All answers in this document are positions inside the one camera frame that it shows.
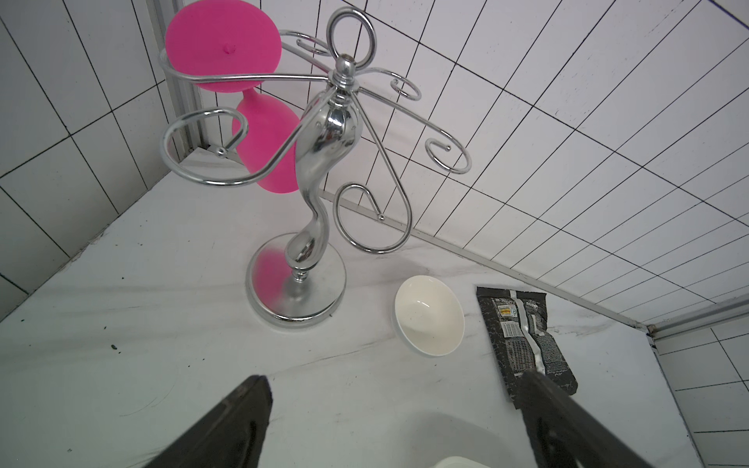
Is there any black tissue multipack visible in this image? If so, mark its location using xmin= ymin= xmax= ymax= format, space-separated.
xmin=476 ymin=287 xmax=579 ymax=407

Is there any chrome cup stand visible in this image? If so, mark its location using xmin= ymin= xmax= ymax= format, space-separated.
xmin=159 ymin=7 xmax=473 ymax=328

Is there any white bowl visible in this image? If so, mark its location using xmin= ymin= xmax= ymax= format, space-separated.
xmin=392 ymin=275 xmax=465 ymax=358

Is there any white storage box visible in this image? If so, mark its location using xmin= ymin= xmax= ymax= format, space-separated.
xmin=433 ymin=456 xmax=489 ymax=468

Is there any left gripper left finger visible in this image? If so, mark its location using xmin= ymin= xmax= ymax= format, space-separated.
xmin=148 ymin=376 xmax=273 ymax=467

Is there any pink cup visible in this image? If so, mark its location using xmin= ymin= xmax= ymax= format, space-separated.
xmin=161 ymin=0 xmax=300 ymax=194

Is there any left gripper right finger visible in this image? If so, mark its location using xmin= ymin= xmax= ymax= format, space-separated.
xmin=516 ymin=372 xmax=650 ymax=467

